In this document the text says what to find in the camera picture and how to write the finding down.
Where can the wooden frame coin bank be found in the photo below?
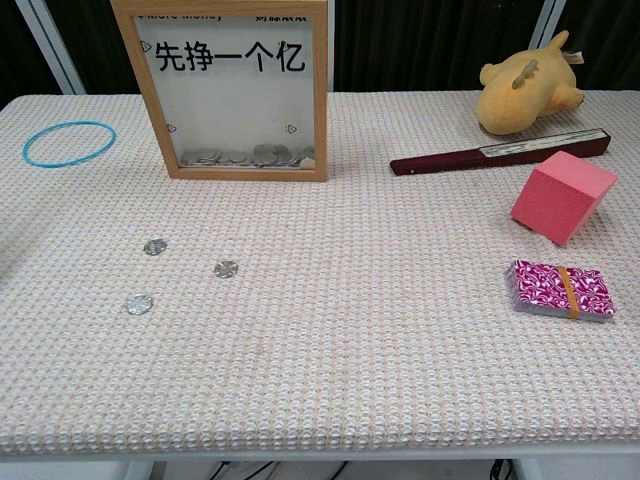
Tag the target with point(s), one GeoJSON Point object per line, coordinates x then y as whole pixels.
{"type": "Point", "coordinates": [250, 173]}

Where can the beige woven tablecloth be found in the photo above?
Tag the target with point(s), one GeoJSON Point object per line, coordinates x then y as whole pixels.
{"type": "Point", "coordinates": [320, 350]}

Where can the yellow rubber band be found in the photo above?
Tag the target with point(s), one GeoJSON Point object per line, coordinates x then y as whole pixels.
{"type": "Point", "coordinates": [567, 290]}

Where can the yellow plush toy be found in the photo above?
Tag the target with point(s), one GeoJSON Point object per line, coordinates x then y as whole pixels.
{"type": "Point", "coordinates": [520, 100]}

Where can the grey metal frame post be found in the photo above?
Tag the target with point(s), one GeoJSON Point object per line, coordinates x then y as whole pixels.
{"type": "Point", "coordinates": [55, 50]}
{"type": "Point", "coordinates": [547, 20]}

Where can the pile of silver coins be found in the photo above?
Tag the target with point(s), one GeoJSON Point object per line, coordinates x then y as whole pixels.
{"type": "Point", "coordinates": [265, 154]}

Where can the dark red folding fan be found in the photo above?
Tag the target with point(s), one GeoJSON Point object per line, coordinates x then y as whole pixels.
{"type": "Point", "coordinates": [440, 162]}

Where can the silver coin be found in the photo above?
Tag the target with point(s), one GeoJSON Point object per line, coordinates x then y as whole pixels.
{"type": "Point", "coordinates": [154, 246]}
{"type": "Point", "coordinates": [138, 303]}
{"type": "Point", "coordinates": [226, 269]}

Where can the black pleated curtain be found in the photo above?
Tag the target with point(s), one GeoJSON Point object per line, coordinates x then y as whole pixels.
{"type": "Point", "coordinates": [425, 45]}
{"type": "Point", "coordinates": [610, 30]}
{"type": "Point", "coordinates": [100, 60]}
{"type": "Point", "coordinates": [15, 50]}

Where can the pink patterned card deck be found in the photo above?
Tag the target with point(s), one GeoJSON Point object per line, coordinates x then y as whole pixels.
{"type": "Point", "coordinates": [540, 285]}

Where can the pink foam cube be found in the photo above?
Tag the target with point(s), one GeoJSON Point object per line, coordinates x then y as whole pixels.
{"type": "Point", "coordinates": [550, 210]}

